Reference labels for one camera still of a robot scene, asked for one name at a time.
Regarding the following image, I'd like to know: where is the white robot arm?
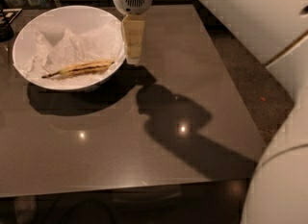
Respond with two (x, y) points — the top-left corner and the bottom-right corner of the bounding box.
(138, 0), (307, 224)

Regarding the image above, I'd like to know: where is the white crumpled paper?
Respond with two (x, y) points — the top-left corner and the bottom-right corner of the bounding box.
(20, 23), (124, 90)

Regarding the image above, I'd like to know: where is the yellow banana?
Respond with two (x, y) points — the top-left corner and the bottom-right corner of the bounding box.
(42, 60), (114, 79)

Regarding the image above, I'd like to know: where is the white bowl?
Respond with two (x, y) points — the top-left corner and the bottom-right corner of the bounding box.
(13, 6), (121, 91)

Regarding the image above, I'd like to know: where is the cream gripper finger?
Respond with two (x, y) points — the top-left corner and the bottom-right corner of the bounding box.
(121, 14), (145, 64)

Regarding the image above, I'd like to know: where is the black tray with items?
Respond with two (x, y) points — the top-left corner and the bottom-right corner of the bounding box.
(0, 9), (21, 42)

